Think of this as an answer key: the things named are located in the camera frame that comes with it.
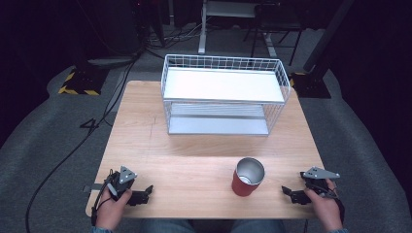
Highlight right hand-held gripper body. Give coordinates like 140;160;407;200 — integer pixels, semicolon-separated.
299;166;341;199

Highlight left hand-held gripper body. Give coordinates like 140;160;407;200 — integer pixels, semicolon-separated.
102;165;139;202

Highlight red metal cup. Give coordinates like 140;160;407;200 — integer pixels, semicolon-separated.
230;156;266;198

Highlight white wire shelf rack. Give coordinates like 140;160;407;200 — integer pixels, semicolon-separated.
160;53;292;137

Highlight person's right hand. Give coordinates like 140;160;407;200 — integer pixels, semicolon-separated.
303;179;344;233

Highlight person's left hand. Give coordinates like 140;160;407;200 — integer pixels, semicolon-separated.
94;188;133;232

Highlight person's right leg in jeans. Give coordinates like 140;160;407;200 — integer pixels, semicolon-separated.
230;218;288;233

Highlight black base with hazard tape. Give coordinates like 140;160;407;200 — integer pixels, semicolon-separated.
57;65;111;97
289;71;332;100

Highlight grey flat stand base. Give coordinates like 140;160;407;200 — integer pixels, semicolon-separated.
86;55;139;68

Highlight black slanted stand pole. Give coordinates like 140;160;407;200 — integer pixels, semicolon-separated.
302;0;357;73

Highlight black chair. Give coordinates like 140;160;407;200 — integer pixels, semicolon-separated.
243;2;306;67

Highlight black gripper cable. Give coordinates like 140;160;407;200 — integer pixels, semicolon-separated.
329;185;346;225
90;173;118;227

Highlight long black floor cable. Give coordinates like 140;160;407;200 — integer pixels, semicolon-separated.
24;51;142;233

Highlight bundle of floor cables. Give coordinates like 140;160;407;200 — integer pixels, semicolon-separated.
142;22;203;51

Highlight white desk frame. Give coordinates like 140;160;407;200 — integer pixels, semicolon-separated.
197;0;260;55

